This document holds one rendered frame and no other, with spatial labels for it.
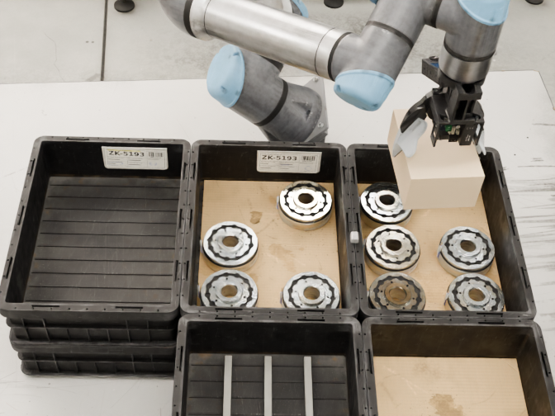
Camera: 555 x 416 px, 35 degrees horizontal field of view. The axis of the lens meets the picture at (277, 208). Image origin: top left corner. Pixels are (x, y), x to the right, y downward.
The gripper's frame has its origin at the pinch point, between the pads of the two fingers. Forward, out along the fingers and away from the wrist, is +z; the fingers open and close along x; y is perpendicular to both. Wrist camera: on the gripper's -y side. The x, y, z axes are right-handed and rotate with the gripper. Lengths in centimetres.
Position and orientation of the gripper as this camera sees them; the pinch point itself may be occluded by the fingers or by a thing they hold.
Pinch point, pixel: (434, 151)
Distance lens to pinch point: 148.6
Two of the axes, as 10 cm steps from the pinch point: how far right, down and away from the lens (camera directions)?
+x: 9.9, -0.4, 1.0
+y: 0.9, 7.7, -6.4
